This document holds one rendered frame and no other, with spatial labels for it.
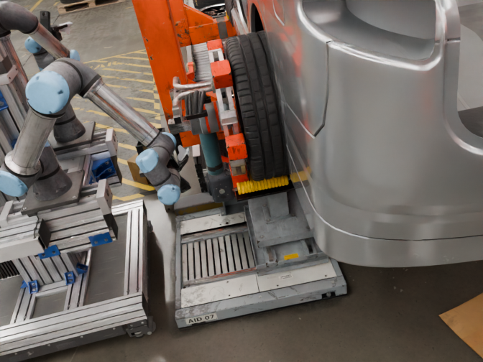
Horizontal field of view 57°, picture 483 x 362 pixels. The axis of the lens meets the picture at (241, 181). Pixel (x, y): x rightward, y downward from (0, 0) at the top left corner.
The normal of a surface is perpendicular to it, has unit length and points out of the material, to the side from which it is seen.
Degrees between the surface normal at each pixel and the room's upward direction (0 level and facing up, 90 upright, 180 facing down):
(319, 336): 0
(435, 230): 108
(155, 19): 90
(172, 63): 90
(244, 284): 0
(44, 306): 0
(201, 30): 90
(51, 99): 84
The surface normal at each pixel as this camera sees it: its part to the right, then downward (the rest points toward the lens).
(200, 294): -0.16, -0.81
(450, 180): -0.10, 0.66
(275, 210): 0.12, 0.55
